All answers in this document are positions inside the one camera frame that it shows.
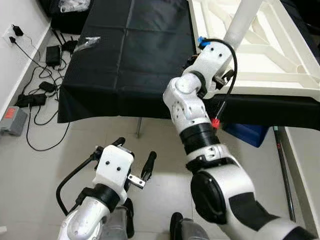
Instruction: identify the blue plastic dustpan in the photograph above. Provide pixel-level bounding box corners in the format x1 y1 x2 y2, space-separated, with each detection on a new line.
222 122 271 149

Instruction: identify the white plastic children table top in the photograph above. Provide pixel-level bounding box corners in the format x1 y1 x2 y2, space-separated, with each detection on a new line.
187 0 320 100

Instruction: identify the white wall socket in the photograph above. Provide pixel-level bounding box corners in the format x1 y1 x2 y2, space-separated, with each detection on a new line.
4 27 19 47

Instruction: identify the black floor cable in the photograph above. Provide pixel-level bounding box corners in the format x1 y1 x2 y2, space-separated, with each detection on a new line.
25 107 71 152

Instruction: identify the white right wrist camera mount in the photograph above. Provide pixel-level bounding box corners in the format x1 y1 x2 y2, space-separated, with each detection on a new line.
187 41 238 96

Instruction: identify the small clear plastic bag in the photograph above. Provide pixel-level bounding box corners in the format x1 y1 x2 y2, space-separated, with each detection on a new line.
75 36 102 51

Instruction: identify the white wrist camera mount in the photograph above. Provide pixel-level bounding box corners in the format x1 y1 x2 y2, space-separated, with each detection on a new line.
187 41 238 96
92 145 136 193

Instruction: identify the black power adapter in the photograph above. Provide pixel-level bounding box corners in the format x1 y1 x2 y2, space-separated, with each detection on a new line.
46 46 62 67

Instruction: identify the long black pole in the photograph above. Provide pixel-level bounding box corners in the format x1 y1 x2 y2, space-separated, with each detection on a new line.
272 126 297 223

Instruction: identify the black wifi router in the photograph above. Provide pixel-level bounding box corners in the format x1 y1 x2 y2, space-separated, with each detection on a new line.
52 29 79 55

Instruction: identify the crumpled clear plastic bag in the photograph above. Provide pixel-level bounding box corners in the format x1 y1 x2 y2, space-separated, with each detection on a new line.
59 0 92 13

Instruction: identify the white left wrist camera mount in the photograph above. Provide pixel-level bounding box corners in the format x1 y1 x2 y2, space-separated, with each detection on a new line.
92 145 136 193

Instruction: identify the dark right robot foot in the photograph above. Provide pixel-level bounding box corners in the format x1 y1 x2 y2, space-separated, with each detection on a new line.
169 212 209 240

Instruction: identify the grey box orange label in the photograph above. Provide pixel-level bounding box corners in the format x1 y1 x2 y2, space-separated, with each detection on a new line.
0 106 29 137

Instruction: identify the dark robot foot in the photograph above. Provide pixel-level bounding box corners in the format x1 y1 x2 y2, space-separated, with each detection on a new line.
102 197 136 240
169 212 209 240

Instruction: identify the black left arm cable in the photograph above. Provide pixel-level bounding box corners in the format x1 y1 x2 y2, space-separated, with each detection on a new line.
55 146 103 217

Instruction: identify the small black power brick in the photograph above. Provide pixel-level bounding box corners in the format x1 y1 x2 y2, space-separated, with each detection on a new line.
39 81 57 93

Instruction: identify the black power strip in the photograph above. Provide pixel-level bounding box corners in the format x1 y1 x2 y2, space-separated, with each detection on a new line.
15 94 47 108

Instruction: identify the dark left robot foot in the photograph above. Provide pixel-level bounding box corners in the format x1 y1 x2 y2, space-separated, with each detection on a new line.
102 197 136 240

